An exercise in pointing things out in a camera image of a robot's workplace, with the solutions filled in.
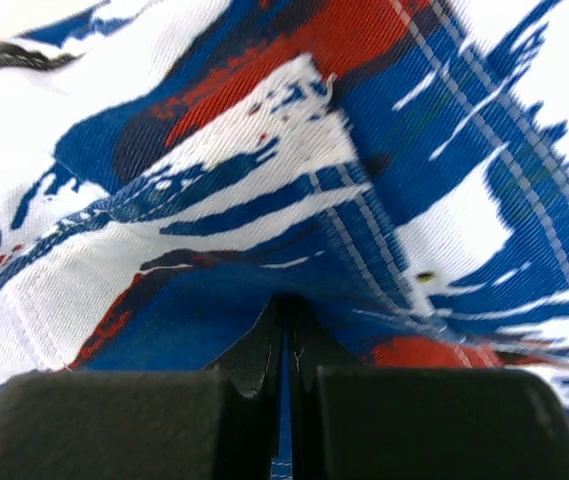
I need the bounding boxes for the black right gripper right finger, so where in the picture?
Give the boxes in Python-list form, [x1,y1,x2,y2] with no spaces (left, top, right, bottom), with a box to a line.
[288,297,569,479]

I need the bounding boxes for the blue white red patterned trousers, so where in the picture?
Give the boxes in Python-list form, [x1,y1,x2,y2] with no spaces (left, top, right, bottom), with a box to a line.
[0,1,569,415]

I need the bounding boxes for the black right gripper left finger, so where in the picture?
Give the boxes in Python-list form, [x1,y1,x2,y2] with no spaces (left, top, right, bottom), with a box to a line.
[0,298,284,479]

